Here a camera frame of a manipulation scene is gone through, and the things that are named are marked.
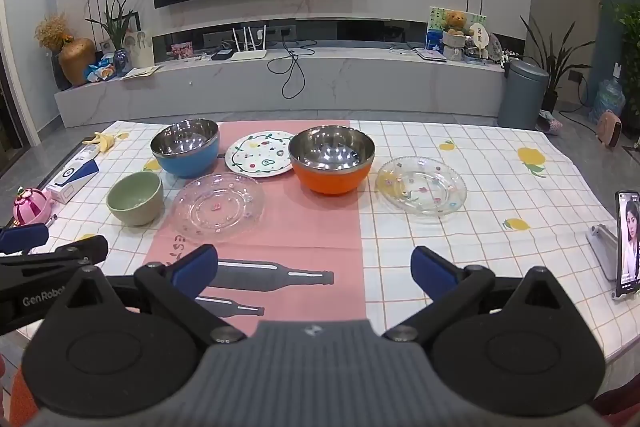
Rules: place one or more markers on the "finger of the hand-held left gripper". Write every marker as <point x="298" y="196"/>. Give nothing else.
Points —
<point x="22" y="238"/>
<point x="75" y="253"/>

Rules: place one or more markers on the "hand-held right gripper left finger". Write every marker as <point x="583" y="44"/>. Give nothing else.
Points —
<point x="192" y="272"/>

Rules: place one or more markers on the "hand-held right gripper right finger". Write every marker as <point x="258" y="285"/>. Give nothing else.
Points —
<point x="431" y="272"/>

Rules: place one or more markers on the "white fruit-print plate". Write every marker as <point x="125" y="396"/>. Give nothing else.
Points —
<point x="260" y="154"/>

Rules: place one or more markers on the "pink round toy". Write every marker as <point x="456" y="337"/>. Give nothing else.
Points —
<point x="31" y="207"/>

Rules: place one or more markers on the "clear glass plate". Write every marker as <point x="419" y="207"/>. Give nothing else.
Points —
<point x="217" y="207"/>

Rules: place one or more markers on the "green ceramic bowl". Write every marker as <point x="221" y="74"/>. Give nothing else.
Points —
<point x="135" y="204"/>

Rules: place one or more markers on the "blue and white box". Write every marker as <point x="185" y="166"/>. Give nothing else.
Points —
<point x="72" y="174"/>

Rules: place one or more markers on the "clear glass plate beaded rim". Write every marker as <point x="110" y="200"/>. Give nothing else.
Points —
<point x="422" y="187"/>

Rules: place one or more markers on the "checkered lemon-print tablecloth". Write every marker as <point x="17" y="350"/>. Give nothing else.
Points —
<point x="500" y="217"/>

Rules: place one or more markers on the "blue steel-lined bowl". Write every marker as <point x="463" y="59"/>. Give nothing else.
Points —
<point x="187" y="162"/>

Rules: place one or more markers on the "banana peel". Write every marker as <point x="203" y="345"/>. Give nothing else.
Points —
<point x="104" y="141"/>

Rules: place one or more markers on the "pink printed table mat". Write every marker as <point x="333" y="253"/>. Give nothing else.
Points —
<point x="310" y="227"/>

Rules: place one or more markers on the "dark cabinet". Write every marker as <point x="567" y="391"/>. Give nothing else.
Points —
<point x="10" y="107"/>

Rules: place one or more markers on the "orange steel-lined bowl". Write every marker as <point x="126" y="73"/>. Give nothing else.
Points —
<point x="332" y="177"/>

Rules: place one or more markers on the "grey phone stand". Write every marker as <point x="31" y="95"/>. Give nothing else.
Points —
<point x="602" y="244"/>

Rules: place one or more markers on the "blue snack packets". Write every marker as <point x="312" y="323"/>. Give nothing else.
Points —
<point x="102" y="71"/>

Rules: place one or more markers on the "gold vase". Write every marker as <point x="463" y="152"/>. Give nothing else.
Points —
<point x="77" y="62"/>

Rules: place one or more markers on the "paper booklet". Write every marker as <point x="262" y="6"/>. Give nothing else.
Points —
<point x="142" y="72"/>

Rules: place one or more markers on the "grey trash bin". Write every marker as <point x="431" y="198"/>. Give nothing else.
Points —
<point x="522" y="97"/>

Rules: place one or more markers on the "smartphone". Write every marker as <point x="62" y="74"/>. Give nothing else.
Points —
<point x="629" y="247"/>

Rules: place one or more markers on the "grey marble TV cabinet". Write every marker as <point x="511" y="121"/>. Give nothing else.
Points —
<point x="350" y="82"/>

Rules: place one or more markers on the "dried flower bunch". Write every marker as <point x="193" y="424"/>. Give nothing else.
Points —
<point x="52" y="31"/>

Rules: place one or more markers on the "mushroom print card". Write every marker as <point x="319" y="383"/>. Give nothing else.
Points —
<point x="140" y="49"/>

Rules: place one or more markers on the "white tablet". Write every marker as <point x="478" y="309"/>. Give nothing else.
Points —
<point x="430" y="55"/>

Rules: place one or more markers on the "black set-top box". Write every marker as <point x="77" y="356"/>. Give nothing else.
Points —
<point x="222" y="54"/>

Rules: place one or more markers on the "pink photo card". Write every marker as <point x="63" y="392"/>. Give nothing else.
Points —
<point x="182" y="51"/>

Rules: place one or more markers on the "white router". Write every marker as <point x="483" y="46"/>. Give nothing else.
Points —
<point x="247" y="53"/>

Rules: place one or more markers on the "pink small heater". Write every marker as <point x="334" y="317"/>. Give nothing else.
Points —
<point x="610" y="129"/>

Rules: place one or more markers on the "green leafy plant in vase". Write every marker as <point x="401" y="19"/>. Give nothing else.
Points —
<point x="119" y="24"/>

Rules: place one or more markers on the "long-leaf potted plant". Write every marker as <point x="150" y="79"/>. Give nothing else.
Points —
<point x="555" y="62"/>

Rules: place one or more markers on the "blue water jug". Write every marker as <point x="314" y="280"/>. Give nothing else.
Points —
<point x="609" y="99"/>

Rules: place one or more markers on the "green painting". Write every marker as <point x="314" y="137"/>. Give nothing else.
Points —
<point x="435" y="22"/>

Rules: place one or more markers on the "brown teddy bear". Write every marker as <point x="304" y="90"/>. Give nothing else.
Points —
<point x="455" y="22"/>

